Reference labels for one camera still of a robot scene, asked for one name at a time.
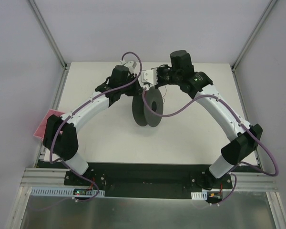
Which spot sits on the aluminium frame post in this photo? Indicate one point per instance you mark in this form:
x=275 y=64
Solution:
x=47 y=33
x=261 y=21

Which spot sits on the left aluminium frame post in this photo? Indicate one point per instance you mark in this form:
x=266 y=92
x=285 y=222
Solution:
x=47 y=33

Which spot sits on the shiny metal sheet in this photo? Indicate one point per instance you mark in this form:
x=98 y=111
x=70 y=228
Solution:
x=242 y=210

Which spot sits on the left white cable duct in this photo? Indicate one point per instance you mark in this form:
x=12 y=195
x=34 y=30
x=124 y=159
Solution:
x=65 y=192

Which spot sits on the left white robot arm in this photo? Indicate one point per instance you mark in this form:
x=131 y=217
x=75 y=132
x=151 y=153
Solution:
x=60 y=136

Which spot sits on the right aluminium frame post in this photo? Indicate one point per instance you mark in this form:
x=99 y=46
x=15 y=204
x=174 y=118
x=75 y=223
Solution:
x=261 y=21

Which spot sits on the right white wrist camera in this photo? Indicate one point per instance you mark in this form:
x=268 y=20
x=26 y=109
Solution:
x=149 y=77

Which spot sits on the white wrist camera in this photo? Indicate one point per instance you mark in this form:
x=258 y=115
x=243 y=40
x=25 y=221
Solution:
x=149 y=77
x=131 y=65

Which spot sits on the right white cable duct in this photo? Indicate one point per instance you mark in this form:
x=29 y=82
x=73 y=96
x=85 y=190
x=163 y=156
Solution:
x=199 y=195

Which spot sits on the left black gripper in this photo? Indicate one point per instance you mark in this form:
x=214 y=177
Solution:
x=135 y=88

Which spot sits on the front aluminium rail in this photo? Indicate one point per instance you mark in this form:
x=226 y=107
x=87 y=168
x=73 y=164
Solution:
x=43 y=177

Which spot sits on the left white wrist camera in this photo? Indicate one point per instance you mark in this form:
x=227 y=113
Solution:
x=131 y=65

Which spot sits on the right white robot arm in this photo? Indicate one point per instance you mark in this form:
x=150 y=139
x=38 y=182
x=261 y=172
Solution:
x=242 y=135

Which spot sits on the white cable duct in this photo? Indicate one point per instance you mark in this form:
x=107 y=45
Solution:
x=65 y=192
x=199 y=195

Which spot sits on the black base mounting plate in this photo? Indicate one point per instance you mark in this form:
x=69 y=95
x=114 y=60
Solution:
x=130 y=180

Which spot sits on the black cable spool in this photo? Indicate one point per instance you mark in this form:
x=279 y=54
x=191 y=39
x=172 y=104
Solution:
x=141 y=114

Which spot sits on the pink plastic box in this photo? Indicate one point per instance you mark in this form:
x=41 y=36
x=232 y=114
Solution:
x=40 y=131

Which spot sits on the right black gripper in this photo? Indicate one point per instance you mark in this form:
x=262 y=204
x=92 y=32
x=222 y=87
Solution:
x=158 y=78

